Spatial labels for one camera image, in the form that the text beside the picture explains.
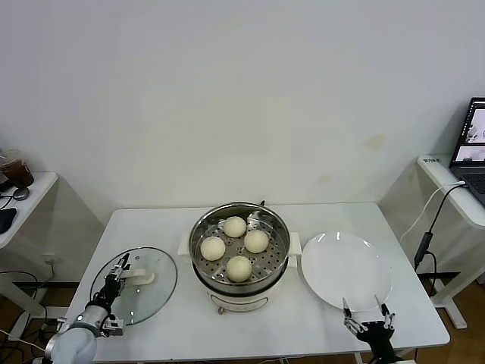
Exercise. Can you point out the cream electric cooker pot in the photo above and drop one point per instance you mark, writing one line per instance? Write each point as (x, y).
(242, 303)

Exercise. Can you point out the perforated steel steamer basket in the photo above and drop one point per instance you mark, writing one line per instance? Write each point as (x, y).
(271, 261)

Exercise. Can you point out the white side desk with laptop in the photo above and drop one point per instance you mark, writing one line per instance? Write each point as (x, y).
(439, 174)

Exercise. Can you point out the white side desk with cup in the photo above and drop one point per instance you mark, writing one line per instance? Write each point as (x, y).
(38, 189)

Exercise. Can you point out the plastic cup of iced coffee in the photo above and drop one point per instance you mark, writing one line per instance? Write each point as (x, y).
(19, 172)

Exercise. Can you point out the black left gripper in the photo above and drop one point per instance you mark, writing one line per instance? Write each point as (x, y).
(111, 284)

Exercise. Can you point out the black computer mouse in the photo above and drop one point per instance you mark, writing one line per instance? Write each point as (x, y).
(7, 220)

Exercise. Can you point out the white printed label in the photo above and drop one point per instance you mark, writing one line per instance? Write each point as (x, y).
(432, 159)

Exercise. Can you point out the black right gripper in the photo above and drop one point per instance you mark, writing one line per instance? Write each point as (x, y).
(377, 335)

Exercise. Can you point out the dark grey open laptop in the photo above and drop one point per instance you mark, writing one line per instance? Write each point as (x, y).
(470, 170)

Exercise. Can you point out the white steamed baozi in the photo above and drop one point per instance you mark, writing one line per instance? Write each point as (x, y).
(213, 248)
(257, 241)
(235, 226)
(239, 268)

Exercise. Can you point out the white round plate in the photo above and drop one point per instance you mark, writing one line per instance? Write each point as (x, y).
(345, 271)

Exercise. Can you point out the round grey disc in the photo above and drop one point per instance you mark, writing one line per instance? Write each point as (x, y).
(21, 193)

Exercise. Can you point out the white wall socket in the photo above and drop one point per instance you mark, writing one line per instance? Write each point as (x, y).
(50, 260)

